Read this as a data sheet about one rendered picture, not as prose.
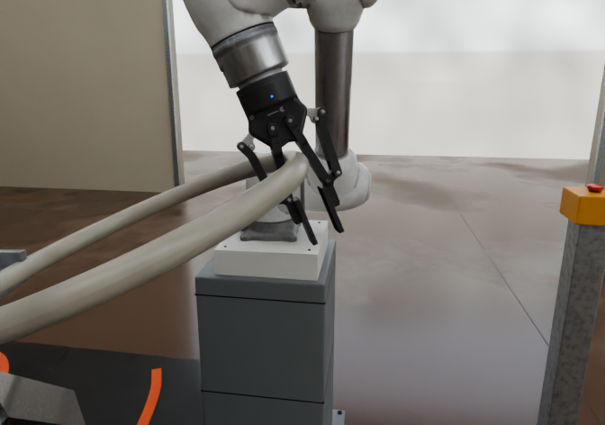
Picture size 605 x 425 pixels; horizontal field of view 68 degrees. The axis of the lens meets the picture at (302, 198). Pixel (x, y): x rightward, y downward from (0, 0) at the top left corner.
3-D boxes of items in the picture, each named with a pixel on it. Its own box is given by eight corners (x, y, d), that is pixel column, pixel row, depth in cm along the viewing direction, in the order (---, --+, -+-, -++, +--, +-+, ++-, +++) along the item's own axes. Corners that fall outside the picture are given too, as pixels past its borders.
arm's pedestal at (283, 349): (232, 400, 199) (224, 229, 179) (345, 412, 192) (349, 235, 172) (187, 501, 151) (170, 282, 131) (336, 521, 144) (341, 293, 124)
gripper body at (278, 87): (285, 70, 64) (310, 131, 66) (230, 94, 63) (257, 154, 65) (293, 63, 57) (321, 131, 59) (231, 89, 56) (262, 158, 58)
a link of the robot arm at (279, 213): (250, 208, 156) (248, 146, 150) (302, 208, 156) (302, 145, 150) (243, 223, 141) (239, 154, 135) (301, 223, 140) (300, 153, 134)
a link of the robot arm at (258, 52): (211, 57, 63) (229, 96, 64) (210, 44, 54) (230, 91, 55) (271, 32, 64) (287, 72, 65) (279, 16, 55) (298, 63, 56)
